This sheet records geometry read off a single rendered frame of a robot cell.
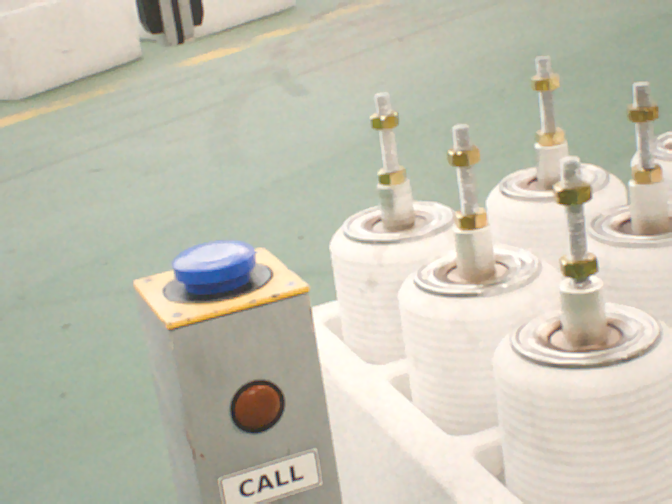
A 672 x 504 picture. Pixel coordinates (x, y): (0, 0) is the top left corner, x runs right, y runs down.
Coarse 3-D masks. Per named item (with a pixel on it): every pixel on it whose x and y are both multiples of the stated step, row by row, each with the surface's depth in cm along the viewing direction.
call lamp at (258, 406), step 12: (240, 396) 62; (252, 396) 62; (264, 396) 63; (276, 396) 63; (240, 408) 62; (252, 408) 62; (264, 408) 63; (276, 408) 63; (240, 420) 63; (252, 420) 63; (264, 420) 63
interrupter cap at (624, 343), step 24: (552, 312) 71; (624, 312) 69; (648, 312) 69; (528, 336) 68; (552, 336) 68; (624, 336) 67; (648, 336) 66; (528, 360) 66; (552, 360) 65; (576, 360) 64; (600, 360) 64; (624, 360) 64
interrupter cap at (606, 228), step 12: (624, 204) 85; (600, 216) 84; (612, 216) 83; (624, 216) 83; (588, 228) 82; (600, 228) 82; (612, 228) 82; (624, 228) 82; (600, 240) 80; (612, 240) 79; (624, 240) 79; (636, 240) 79; (648, 240) 78; (660, 240) 78
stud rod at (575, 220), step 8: (560, 160) 65; (568, 160) 64; (576, 160) 64; (560, 168) 65; (568, 168) 64; (576, 168) 64; (568, 176) 64; (576, 176) 64; (568, 184) 65; (576, 184) 65; (568, 208) 65; (576, 208) 65; (568, 216) 65; (576, 216) 65; (584, 216) 66; (568, 224) 65; (576, 224) 65; (584, 224) 65; (568, 232) 66; (576, 232) 65; (584, 232) 66; (568, 240) 66; (576, 240) 65; (584, 240) 66; (568, 248) 66; (576, 248) 66; (584, 248) 66; (568, 256) 66; (576, 256) 66; (584, 256) 66; (576, 280) 66; (584, 280) 66
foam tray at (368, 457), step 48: (336, 336) 91; (336, 384) 84; (384, 384) 82; (336, 432) 87; (384, 432) 77; (432, 432) 76; (480, 432) 75; (384, 480) 80; (432, 480) 71; (480, 480) 70
